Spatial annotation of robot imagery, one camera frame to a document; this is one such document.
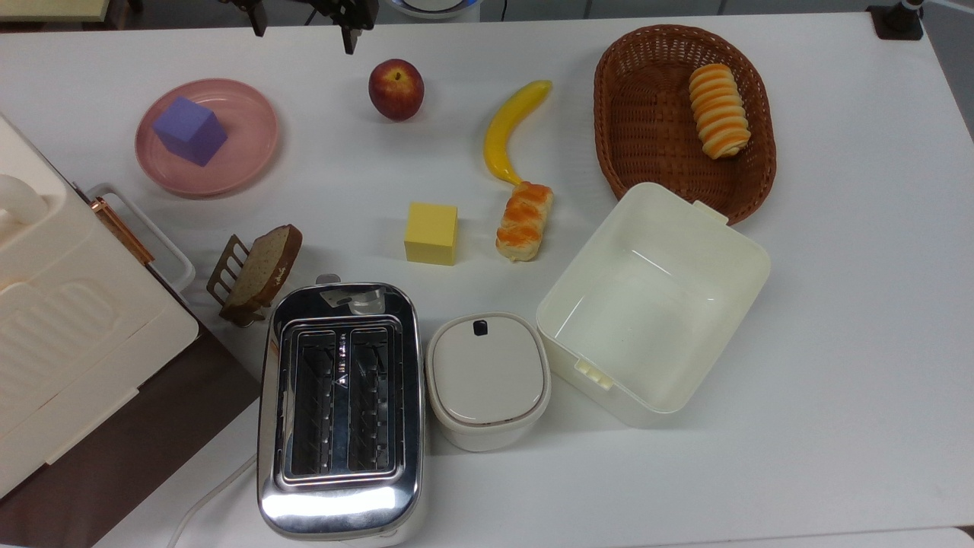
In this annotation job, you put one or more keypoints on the red apple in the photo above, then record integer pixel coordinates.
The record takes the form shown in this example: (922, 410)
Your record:
(396, 90)

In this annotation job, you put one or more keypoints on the small white lidded bin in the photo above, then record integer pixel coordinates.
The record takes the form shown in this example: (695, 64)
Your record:
(487, 377)

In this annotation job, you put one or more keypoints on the cream side table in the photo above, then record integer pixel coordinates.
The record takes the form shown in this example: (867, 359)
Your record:
(46, 7)

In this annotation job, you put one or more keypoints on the striped spiral bread roll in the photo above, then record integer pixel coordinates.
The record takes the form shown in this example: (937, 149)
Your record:
(719, 110)

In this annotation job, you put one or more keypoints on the chrome two-slot toaster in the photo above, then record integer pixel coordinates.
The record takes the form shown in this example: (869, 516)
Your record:
(342, 502)

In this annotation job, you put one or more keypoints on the dark brown base board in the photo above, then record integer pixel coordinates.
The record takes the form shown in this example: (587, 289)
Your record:
(129, 457)

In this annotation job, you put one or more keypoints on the yellow foam cube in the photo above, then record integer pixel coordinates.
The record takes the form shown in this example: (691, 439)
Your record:
(431, 232)

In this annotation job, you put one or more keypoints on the yellow banana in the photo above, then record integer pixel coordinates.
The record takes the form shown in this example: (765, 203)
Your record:
(504, 133)

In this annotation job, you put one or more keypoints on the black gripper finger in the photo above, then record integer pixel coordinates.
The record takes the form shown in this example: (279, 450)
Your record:
(258, 19)
(349, 38)

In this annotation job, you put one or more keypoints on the brown bread slice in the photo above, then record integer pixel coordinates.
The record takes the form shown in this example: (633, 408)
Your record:
(266, 266)

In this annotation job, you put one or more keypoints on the purple foam cube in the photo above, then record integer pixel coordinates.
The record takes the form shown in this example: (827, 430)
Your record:
(190, 129)

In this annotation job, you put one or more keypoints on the orange glazed bread loaf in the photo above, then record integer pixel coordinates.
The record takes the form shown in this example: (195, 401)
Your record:
(524, 221)

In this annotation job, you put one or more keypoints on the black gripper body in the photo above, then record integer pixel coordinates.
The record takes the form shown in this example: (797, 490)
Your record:
(350, 9)

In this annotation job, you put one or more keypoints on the pink round plate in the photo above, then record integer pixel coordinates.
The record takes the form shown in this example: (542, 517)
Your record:
(247, 141)

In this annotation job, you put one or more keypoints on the bronze toast rack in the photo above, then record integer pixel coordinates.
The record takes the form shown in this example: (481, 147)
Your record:
(222, 274)

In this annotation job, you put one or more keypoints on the cream plastic open box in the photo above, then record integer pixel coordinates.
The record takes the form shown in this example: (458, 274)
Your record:
(654, 304)

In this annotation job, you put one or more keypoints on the white blue round device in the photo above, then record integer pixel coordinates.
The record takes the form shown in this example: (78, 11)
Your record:
(434, 7)

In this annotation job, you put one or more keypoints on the black camera stand base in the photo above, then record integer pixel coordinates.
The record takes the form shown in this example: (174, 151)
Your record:
(896, 21)

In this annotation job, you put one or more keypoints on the brown wicker basket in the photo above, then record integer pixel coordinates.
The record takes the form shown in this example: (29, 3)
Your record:
(647, 122)

